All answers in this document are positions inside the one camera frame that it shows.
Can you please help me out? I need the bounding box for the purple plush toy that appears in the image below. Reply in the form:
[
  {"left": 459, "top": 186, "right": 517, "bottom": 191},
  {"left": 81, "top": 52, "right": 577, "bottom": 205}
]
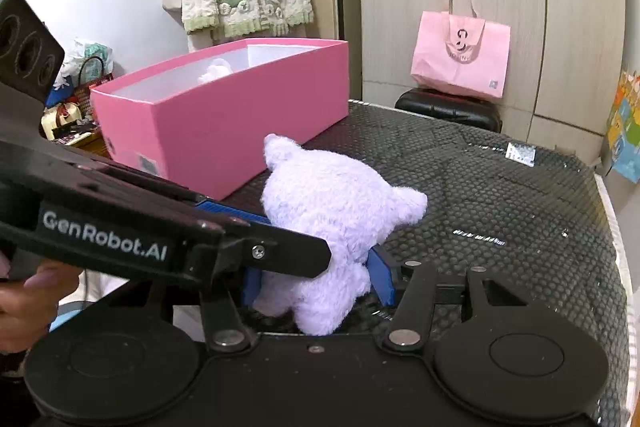
[{"left": 253, "top": 133, "right": 427, "bottom": 336}]

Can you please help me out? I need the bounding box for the white mesh bath pouf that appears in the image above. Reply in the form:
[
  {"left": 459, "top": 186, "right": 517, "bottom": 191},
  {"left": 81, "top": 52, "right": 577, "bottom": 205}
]
[{"left": 198, "top": 58, "right": 233, "bottom": 84}]

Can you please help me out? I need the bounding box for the person's left hand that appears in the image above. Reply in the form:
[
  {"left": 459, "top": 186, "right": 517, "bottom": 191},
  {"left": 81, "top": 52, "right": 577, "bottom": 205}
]
[{"left": 0, "top": 260, "right": 82, "bottom": 353}]

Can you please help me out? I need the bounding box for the pink cardboard box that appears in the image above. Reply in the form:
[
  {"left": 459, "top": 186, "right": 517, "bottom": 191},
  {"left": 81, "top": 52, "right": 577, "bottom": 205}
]
[{"left": 91, "top": 38, "right": 349, "bottom": 199}]

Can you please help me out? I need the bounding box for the blue flower bouquet box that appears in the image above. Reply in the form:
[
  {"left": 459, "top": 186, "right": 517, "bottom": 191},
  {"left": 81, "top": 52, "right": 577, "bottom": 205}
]
[{"left": 44, "top": 74, "right": 75, "bottom": 108}]

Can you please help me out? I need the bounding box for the woven basket bag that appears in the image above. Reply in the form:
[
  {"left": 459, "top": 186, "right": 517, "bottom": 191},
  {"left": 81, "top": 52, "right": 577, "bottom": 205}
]
[{"left": 73, "top": 55, "right": 114, "bottom": 119}]

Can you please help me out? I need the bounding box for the black honeycomb table mat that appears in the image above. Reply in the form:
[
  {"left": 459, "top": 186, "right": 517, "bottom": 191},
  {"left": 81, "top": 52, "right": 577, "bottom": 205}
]
[{"left": 222, "top": 103, "right": 630, "bottom": 426}]

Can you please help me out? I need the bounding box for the small foil packet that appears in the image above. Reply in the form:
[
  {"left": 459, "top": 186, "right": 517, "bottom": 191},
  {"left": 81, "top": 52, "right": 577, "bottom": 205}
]
[{"left": 506, "top": 142, "right": 536, "bottom": 167}]

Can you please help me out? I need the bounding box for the black suitcase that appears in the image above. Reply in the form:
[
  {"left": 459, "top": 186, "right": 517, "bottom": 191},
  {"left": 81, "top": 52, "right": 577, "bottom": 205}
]
[{"left": 395, "top": 88, "right": 502, "bottom": 133}]

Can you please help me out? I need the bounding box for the colourful hanging bag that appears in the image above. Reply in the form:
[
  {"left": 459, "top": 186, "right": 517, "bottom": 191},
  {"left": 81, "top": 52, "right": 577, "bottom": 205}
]
[{"left": 606, "top": 70, "right": 640, "bottom": 183}]

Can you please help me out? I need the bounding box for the pink tote bag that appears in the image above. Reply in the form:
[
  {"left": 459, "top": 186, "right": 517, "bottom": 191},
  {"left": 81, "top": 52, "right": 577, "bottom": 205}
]
[{"left": 410, "top": 0, "right": 511, "bottom": 101}]

